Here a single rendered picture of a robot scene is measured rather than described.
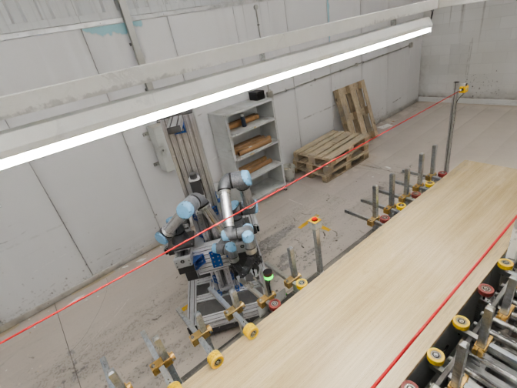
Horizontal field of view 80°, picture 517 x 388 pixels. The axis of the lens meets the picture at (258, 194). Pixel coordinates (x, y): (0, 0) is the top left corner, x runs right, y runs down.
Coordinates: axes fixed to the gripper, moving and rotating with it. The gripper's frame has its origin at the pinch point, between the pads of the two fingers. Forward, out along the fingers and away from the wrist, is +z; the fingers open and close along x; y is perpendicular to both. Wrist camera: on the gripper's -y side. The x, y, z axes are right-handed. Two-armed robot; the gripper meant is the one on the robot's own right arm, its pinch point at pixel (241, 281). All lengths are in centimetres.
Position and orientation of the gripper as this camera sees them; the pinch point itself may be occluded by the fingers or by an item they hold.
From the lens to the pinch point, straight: 248.5
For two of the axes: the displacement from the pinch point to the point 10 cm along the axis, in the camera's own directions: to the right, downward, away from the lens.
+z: 1.6, 8.6, 4.8
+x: -7.8, 4.1, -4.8
